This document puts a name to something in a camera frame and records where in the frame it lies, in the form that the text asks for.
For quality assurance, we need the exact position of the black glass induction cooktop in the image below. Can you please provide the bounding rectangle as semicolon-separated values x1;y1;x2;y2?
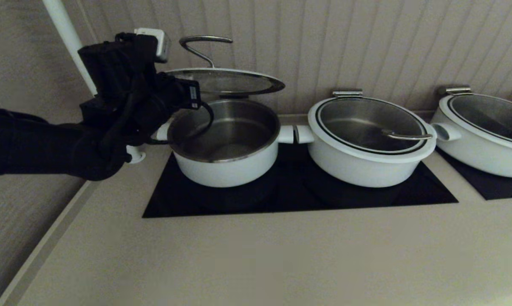
142;142;458;218
434;147;512;201

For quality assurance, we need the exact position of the glass lid with white rim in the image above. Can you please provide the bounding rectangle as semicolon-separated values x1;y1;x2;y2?
438;93;512;153
308;97;437;164
164;36;286;96

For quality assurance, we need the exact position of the white round pole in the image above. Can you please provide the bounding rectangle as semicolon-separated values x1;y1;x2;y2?
42;0;147;164

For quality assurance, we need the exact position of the black left wrist camera cable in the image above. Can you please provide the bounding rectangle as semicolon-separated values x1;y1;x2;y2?
147;101;215;145

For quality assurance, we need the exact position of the white pot with side handles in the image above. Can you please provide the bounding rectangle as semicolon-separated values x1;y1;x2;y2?
156;99;294;188
430;96;512;178
295;123;437;188

